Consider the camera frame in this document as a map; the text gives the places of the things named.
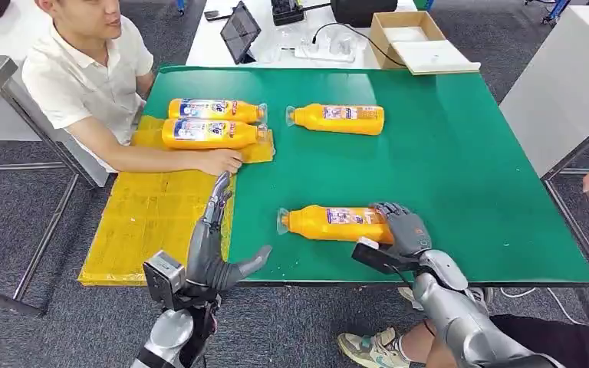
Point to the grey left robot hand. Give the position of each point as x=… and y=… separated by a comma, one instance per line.
x=205, y=259

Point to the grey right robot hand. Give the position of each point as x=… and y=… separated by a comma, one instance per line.
x=409, y=233

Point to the orange drink bottle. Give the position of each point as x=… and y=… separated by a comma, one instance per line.
x=213, y=109
x=208, y=136
x=335, y=122
x=325, y=226

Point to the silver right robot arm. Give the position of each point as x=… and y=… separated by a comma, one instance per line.
x=462, y=315

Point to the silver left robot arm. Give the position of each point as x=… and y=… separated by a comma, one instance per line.
x=170, y=338

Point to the yellow sheet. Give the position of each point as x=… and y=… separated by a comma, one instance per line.
x=152, y=218

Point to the green table mat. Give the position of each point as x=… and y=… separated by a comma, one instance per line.
x=452, y=152

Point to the grey green sneaker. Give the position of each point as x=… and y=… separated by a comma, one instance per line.
x=370, y=349
x=477, y=298

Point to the white foam board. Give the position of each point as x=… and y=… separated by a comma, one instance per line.
x=434, y=57

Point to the person's leg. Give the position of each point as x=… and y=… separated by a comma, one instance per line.
x=569, y=343

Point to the cardboard box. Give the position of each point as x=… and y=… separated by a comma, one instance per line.
x=377, y=38

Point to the white power strip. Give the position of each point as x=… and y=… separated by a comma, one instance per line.
x=322, y=53

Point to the person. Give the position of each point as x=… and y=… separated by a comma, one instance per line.
x=81, y=81

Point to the white table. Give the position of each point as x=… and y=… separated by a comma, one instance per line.
x=274, y=43

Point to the black box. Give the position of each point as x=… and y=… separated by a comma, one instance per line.
x=363, y=11

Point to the black tablet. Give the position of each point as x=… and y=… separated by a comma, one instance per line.
x=239, y=33

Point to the black phone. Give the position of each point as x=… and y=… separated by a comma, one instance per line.
x=218, y=14

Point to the black charger device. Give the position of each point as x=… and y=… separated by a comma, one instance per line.
x=287, y=12

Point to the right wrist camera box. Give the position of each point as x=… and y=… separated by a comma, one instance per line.
x=376, y=256

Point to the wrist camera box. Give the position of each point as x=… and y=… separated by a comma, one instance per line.
x=165, y=277
x=376, y=256

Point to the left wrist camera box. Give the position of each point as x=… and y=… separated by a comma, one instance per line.
x=165, y=277

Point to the white desk with steel frame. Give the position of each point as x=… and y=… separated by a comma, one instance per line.
x=564, y=86

